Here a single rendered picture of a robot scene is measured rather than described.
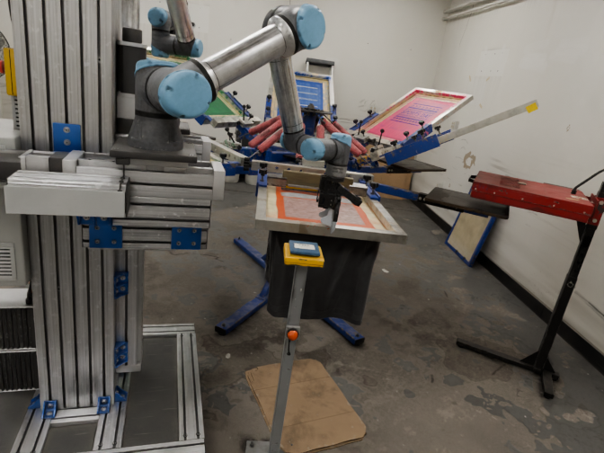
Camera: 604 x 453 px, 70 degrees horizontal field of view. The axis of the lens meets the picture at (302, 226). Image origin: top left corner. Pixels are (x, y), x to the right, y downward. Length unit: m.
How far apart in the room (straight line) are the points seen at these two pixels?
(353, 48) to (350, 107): 0.78
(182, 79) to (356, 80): 5.33
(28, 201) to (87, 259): 0.43
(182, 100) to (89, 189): 0.32
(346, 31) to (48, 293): 5.36
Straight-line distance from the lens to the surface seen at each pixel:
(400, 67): 6.49
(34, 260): 1.63
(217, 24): 6.30
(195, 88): 1.13
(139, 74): 1.28
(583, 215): 2.56
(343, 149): 1.53
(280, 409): 1.79
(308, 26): 1.32
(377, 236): 1.66
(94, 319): 1.70
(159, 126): 1.26
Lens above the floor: 1.50
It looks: 19 degrees down
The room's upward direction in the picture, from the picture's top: 8 degrees clockwise
